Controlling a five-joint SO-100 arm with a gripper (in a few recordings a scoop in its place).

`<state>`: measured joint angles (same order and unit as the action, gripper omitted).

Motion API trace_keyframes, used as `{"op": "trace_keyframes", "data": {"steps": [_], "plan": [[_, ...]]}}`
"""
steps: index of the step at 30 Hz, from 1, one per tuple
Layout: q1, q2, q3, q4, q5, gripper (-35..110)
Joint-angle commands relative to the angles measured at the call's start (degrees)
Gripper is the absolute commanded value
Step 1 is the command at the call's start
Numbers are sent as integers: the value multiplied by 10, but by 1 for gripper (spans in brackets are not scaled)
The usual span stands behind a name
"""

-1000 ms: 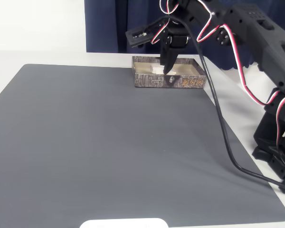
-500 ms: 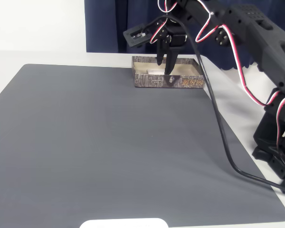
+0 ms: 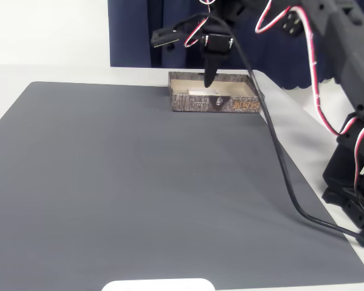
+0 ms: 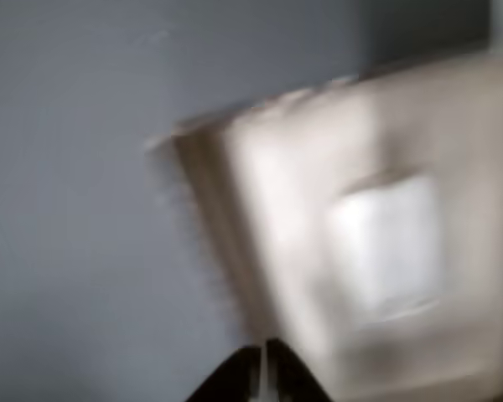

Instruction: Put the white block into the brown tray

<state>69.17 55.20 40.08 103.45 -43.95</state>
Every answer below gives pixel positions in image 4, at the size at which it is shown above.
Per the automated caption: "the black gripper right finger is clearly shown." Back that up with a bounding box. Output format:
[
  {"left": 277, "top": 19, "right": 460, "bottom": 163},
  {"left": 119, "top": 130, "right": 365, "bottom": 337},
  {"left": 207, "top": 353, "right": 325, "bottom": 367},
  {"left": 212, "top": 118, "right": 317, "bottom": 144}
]
[{"left": 266, "top": 338, "right": 332, "bottom": 402}]

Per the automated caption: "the grey table mat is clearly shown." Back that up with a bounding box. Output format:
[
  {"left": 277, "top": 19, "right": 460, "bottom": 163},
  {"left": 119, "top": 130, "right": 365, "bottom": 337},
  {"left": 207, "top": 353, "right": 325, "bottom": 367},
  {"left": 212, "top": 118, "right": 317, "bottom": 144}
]
[{"left": 0, "top": 0, "right": 494, "bottom": 402}]

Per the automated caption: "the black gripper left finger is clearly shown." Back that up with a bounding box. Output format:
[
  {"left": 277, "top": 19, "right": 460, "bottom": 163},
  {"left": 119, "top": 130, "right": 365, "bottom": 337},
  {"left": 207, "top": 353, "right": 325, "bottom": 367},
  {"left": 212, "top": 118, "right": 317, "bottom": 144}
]
[{"left": 184, "top": 345, "right": 263, "bottom": 402}]

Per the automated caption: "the bark-pattern cardboard box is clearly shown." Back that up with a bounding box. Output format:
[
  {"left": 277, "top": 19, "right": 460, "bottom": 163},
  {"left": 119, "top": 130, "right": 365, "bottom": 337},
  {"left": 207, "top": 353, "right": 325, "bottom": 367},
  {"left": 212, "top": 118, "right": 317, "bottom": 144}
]
[{"left": 144, "top": 52, "right": 503, "bottom": 402}]

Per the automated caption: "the white eraser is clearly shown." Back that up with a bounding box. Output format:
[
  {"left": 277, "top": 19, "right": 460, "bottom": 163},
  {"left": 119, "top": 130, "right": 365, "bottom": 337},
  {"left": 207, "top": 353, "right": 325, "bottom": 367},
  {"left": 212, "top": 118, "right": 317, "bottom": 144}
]
[{"left": 326, "top": 173, "right": 443, "bottom": 323}]

